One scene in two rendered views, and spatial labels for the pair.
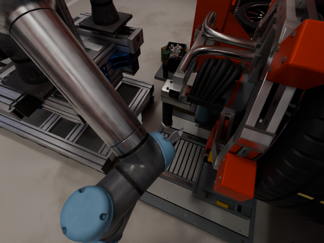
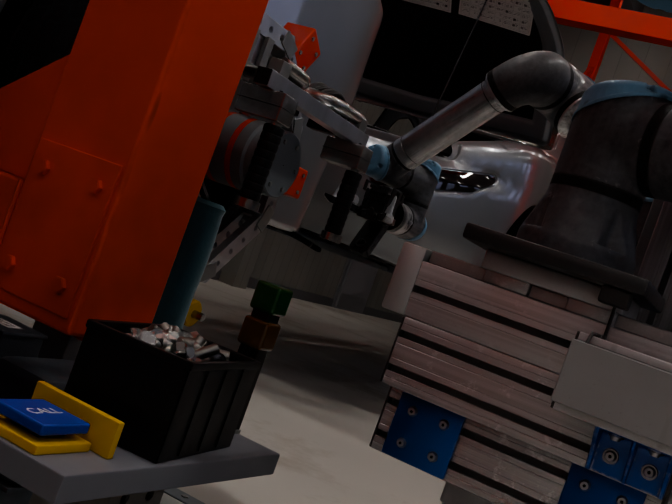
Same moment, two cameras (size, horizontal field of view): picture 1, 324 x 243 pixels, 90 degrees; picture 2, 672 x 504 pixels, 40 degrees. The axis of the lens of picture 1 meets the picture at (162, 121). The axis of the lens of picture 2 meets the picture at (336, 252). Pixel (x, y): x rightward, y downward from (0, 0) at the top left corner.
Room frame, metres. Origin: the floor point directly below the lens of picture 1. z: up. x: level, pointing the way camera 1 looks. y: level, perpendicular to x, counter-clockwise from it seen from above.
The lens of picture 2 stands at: (2.19, 0.10, 0.73)
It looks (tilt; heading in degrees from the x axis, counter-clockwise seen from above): 0 degrees down; 183
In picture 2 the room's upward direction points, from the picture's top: 20 degrees clockwise
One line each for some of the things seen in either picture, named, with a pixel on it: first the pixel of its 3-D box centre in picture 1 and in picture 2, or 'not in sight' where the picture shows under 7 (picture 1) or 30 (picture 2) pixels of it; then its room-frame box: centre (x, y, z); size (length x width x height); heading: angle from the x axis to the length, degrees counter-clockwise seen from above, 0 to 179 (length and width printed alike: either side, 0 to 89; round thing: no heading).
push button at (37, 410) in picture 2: not in sight; (40, 421); (1.27, -0.17, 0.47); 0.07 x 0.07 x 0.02; 67
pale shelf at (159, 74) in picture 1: (174, 63); (132, 445); (1.12, -0.10, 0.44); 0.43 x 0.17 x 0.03; 157
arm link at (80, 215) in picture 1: (103, 206); (416, 180); (0.03, 0.10, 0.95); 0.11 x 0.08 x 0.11; 138
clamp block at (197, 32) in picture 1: (207, 35); (266, 104); (0.64, -0.18, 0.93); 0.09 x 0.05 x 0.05; 67
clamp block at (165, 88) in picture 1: (178, 93); (346, 153); (0.32, -0.05, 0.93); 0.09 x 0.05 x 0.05; 67
